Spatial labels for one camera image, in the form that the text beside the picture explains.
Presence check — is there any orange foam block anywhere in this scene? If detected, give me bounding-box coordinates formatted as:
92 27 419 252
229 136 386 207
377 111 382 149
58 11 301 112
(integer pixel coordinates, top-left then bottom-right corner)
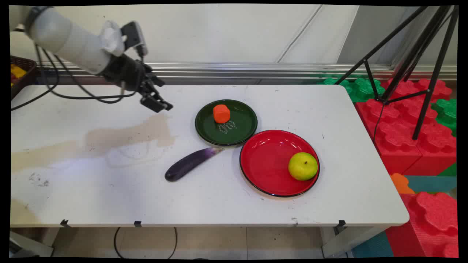
389 173 416 194

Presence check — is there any teal foam mat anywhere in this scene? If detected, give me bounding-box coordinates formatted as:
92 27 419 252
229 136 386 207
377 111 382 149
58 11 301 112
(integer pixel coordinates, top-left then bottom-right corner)
404 175 457 194

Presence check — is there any green foam block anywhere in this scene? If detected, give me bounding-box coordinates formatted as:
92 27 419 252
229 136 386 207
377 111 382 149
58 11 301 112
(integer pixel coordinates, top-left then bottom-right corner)
317 76 386 103
431 98 458 138

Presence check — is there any white table leg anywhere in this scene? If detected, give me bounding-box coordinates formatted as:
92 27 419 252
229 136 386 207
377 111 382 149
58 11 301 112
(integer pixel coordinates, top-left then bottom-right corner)
321 226 389 258

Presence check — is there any orange carrot chunk toy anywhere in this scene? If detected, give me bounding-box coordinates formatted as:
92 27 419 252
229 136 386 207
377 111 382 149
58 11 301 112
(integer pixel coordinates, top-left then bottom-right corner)
213 104 231 124

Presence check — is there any black strap on arm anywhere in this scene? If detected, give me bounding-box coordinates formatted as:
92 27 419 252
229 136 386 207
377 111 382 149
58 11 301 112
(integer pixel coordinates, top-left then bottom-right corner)
25 6 53 30

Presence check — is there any red plate with black rim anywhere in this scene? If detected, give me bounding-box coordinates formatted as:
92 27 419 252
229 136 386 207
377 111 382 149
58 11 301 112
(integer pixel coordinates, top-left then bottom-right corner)
239 129 321 198

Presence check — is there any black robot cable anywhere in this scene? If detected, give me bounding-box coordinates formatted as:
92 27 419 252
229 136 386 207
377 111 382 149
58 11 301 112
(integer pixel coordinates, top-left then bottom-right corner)
42 48 144 104
11 44 60 111

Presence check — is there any yellow-green apple toy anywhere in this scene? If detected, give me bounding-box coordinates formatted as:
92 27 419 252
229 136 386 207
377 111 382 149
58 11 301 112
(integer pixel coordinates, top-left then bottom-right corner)
288 152 319 182

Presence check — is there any grey table leg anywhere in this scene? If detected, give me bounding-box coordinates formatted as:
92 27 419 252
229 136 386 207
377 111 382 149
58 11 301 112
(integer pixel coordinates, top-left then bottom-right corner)
9 230 54 258

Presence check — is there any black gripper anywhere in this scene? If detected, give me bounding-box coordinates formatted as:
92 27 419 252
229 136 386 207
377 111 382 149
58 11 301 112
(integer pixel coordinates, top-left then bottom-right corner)
100 54 173 113

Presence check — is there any purple eggplant toy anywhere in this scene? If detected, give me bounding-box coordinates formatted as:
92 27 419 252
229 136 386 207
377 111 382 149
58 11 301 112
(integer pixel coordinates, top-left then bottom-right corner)
164 147 224 182

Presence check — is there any aluminium wall rail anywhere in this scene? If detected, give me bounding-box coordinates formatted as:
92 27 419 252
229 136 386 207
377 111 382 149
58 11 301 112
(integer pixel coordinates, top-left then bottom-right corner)
36 61 457 81

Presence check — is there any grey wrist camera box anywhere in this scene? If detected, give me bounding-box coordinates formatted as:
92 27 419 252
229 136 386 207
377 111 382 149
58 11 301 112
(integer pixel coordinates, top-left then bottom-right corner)
121 21 149 58

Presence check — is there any black floor cable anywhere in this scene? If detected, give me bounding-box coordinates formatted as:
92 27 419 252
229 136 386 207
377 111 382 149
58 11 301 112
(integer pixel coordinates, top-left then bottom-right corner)
113 227 178 259

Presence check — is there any yellow toy in basket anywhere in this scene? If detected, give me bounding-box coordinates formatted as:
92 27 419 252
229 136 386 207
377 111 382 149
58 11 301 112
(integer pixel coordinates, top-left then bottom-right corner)
10 64 27 87

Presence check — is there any dark brown wicker basket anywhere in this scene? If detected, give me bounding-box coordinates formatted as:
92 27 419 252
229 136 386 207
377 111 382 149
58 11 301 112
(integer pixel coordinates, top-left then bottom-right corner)
10 55 38 100

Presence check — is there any dark green plate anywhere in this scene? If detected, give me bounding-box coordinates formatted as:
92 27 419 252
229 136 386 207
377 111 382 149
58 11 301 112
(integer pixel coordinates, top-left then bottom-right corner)
195 99 258 147

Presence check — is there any black tripod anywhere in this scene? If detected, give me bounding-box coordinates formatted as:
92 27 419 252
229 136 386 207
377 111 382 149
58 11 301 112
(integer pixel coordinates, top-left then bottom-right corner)
334 5 460 141

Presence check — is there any large red foam block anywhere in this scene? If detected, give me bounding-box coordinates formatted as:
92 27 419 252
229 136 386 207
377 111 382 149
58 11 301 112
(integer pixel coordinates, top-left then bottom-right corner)
355 78 457 176

